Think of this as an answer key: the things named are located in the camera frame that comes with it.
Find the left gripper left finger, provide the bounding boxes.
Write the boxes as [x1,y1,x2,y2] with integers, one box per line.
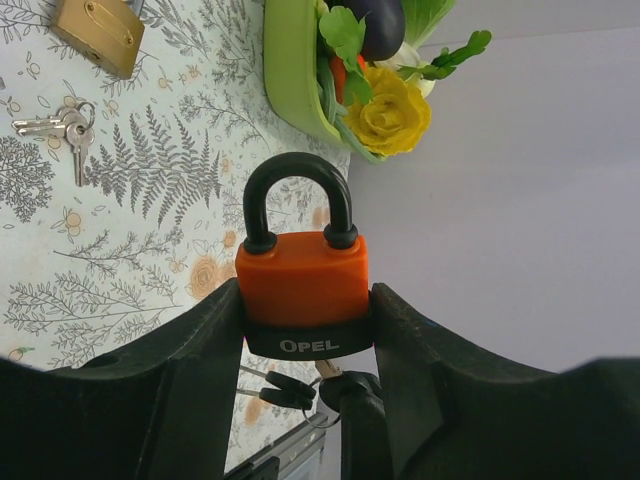
[1,280,243,479]

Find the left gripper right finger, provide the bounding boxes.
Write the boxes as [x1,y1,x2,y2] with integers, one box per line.
[341,283,639,479]

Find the black headed keys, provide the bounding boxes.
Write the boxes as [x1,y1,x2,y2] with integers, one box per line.
[236,360,385,430]

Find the orange black padlock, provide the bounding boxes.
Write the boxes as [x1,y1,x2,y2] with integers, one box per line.
[235,152,373,361]

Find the floral patterned mat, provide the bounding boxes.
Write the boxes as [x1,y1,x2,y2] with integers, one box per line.
[0,0,353,480]

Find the yellow toy cabbage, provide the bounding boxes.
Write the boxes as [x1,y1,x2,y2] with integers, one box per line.
[344,67,431,157]

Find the white toy radish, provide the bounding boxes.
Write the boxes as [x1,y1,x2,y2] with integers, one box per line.
[373,30,492,98]

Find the brass padlock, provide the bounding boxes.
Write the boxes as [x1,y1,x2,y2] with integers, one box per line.
[50,0,145,80]

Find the purple toy eggplant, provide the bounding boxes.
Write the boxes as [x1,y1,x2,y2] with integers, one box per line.
[342,0,405,61]

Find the green toy lettuce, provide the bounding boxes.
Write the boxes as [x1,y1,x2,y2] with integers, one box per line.
[401,0,456,49]

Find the green plastic tray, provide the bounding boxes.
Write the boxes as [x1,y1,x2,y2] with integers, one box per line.
[263,0,351,150]

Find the aluminium frame rail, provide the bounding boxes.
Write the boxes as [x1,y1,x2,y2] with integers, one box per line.
[223,413,329,479]

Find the silver keys on ring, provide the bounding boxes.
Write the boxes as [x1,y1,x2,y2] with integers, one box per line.
[11,101,96,187]

